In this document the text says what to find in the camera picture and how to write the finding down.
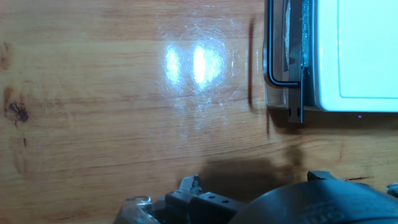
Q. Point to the gripper left finger with clear pad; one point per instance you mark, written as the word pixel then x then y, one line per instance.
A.
pixel 202 208

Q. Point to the gripper right finger with clear pad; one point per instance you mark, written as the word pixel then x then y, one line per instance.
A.
pixel 320 175

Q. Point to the white plastic drawer cabinet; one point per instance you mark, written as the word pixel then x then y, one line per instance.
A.
pixel 357 46

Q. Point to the glossy wooden board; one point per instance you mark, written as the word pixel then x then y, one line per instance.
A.
pixel 124 124

